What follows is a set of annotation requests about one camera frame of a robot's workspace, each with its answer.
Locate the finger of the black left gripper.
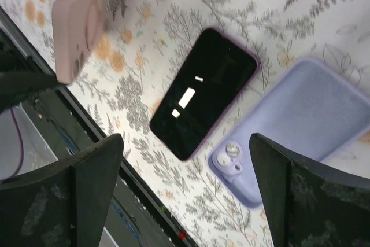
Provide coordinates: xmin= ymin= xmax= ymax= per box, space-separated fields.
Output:
xmin=1 ymin=71 xmax=65 ymax=113

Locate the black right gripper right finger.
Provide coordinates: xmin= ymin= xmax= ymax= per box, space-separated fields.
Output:
xmin=249 ymin=133 xmax=369 ymax=246

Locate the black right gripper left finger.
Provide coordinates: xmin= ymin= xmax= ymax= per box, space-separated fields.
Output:
xmin=1 ymin=134 xmax=124 ymax=246

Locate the lilac phone case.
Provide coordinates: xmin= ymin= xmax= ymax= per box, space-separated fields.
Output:
xmin=208 ymin=57 xmax=369 ymax=208

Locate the black phone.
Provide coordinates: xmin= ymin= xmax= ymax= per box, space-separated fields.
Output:
xmin=150 ymin=28 xmax=258 ymax=161

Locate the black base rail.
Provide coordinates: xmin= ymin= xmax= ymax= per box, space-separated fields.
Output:
xmin=1 ymin=12 xmax=195 ymax=246

